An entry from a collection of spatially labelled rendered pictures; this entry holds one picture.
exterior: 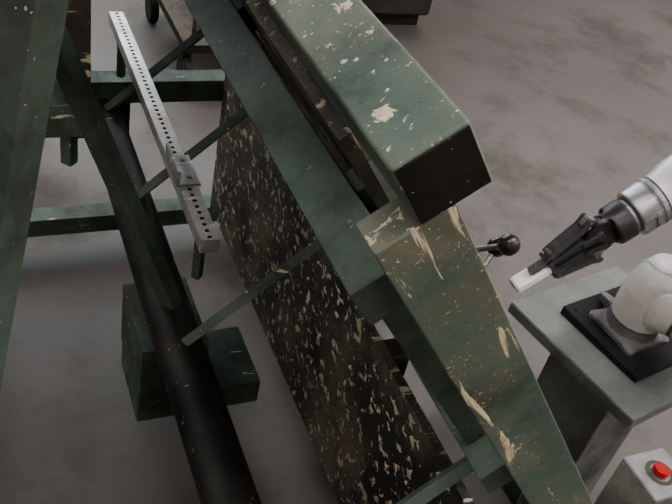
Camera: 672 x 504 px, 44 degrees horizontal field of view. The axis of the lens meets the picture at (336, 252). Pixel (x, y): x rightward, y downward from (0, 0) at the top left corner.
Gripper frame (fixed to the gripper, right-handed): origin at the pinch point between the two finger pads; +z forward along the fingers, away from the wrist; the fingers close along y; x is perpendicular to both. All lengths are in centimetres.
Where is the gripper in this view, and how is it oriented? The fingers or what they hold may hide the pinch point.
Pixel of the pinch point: (530, 276)
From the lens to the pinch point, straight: 150.7
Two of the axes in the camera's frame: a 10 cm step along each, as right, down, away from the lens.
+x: -3.6, -6.3, 6.8
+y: 3.8, 5.6, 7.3
